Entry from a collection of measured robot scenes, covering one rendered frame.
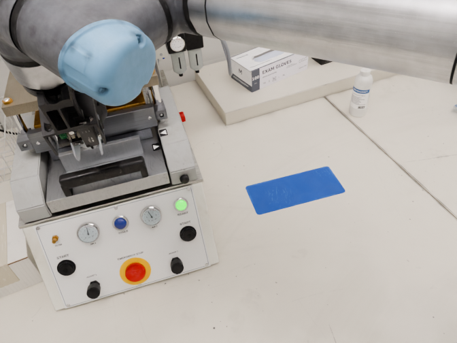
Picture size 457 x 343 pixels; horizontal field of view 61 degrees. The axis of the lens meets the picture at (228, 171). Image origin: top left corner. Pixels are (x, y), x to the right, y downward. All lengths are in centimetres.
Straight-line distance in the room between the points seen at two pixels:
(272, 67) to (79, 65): 95
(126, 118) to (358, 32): 52
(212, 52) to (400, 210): 82
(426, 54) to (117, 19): 25
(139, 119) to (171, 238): 24
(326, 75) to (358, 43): 101
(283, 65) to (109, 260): 80
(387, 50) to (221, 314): 60
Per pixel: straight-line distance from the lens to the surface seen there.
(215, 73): 136
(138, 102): 77
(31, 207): 78
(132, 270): 82
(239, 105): 119
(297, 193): 98
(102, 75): 35
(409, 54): 33
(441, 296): 88
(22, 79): 51
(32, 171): 79
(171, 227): 79
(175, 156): 74
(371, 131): 119
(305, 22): 35
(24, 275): 92
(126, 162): 72
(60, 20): 38
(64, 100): 50
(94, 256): 82
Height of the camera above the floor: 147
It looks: 44 degrees down
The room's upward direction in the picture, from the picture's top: 5 degrees counter-clockwise
